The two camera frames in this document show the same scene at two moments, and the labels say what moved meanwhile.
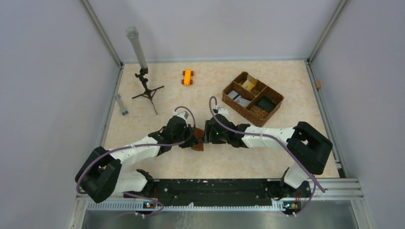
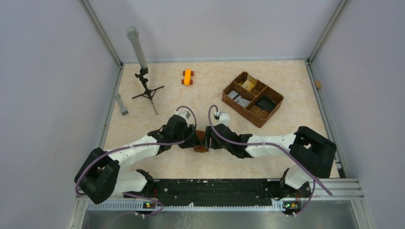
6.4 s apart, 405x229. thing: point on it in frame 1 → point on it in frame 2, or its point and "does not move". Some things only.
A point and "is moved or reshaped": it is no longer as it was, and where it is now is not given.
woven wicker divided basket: x=250 y=100 does not move
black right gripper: x=209 y=136 → x=207 y=139
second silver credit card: x=237 y=98 does not move
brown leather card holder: x=199 y=133 is moved or reshaped
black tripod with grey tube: x=133 y=33 does not move
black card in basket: x=267 y=103 does not move
